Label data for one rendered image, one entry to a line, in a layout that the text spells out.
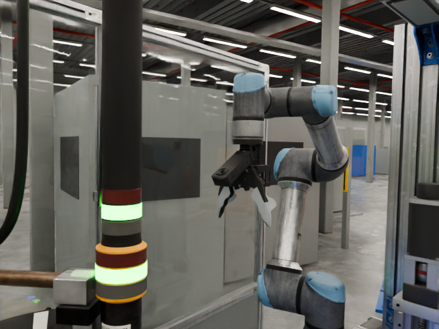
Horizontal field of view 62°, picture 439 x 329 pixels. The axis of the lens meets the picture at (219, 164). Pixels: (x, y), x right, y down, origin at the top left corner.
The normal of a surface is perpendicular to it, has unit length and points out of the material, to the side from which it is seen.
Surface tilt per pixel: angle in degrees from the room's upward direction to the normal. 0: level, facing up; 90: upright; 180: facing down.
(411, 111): 90
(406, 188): 90
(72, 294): 90
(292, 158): 64
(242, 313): 90
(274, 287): 70
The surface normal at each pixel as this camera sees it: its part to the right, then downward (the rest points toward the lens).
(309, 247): 0.55, 0.05
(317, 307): -0.47, 0.04
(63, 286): -0.10, 0.05
